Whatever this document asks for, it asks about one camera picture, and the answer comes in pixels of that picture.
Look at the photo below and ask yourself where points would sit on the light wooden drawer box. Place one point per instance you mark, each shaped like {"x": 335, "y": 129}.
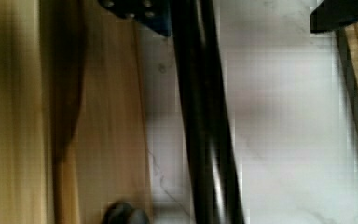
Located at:
{"x": 72, "y": 126}

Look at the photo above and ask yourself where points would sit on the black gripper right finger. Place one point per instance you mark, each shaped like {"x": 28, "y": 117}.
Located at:
{"x": 332, "y": 15}

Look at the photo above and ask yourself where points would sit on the black drawer handle bar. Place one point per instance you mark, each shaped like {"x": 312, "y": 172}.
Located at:
{"x": 214, "y": 181}

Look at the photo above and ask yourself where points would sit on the black drawer knob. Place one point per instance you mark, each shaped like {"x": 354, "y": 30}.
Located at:
{"x": 124, "y": 213}

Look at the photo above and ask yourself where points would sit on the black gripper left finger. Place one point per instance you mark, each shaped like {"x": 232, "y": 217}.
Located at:
{"x": 153, "y": 14}

